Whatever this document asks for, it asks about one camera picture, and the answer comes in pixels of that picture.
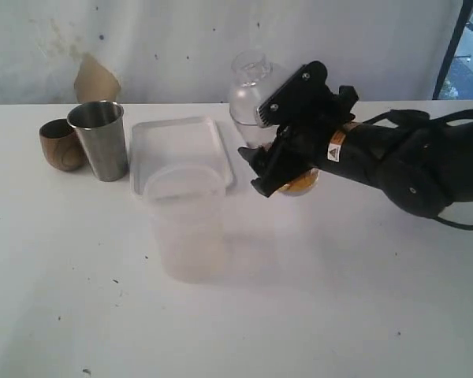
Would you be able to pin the translucent plastic container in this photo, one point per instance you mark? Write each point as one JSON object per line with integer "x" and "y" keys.
{"x": 184, "y": 204}

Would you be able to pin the brown wooden cup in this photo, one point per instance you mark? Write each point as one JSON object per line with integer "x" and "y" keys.
{"x": 61, "y": 146}

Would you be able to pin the white rectangular tray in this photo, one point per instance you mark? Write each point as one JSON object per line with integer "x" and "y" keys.
{"x": 157, "y": 144}

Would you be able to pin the clear measuring beaker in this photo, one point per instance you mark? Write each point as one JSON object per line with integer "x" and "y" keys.
{"x": 252, "y": 134}

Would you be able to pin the stainless steel cup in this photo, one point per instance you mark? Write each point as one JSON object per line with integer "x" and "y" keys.
{"x": 99, "y": 127}

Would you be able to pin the clear plastic dome lid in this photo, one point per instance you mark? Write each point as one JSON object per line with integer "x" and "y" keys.
{"x": 255, "y": 79}

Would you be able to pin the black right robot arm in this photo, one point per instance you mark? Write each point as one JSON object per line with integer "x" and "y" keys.
{"x": 422, "y": 164}

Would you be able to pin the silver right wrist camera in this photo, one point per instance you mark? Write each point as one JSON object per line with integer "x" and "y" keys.
{"x": 302, "y": 90}

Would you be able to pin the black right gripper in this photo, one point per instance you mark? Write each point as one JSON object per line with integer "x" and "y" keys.
{"x": 305, "y": 132}

